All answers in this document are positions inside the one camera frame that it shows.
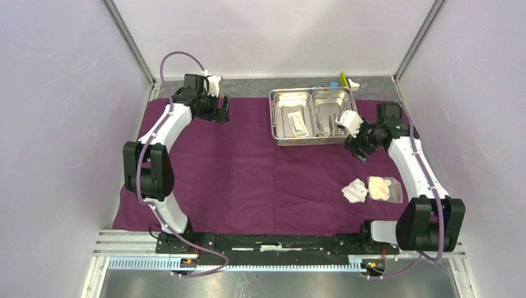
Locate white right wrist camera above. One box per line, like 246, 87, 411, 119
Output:
336, 110, 363, 138

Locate aluminium frame rail left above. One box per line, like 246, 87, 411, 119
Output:
102, 0, 158, 232

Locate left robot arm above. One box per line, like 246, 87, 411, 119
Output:
123, 74, 231, 253

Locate yellow-green plastic block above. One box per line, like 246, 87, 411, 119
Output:
339, 71, 350, 88

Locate aluminium frame post right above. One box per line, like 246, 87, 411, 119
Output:
392, 0, 447, 85

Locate white plastic block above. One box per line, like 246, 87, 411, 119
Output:
347, 78, 360, 93

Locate aluminium frame rail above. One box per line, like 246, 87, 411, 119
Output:
81, 227, 478, 297
102, 0, 158, 232

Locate green suture packet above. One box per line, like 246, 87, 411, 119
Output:
287, 111, 310, 138

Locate white gauze packet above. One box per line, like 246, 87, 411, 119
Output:
341, 179, 368, 204

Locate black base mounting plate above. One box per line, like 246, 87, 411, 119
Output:
155, 232, 399, 266

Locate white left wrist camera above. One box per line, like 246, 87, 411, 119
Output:
201, 70, 223, 97

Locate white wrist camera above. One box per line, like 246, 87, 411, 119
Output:
336, 110, 363, 138
201, 70, 223, 97

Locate white gauze pad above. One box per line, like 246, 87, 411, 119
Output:
367, 176, 404, 204

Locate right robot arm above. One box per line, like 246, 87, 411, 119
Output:
336, 102, 466, 256

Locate aluminium front frame rail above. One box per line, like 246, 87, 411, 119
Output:
81, 227, 478, 297

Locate steel two-compartment tray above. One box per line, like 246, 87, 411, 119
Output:
269, 86, 357, 147

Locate steel forceps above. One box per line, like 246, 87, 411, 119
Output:
329, 113, 337, 137

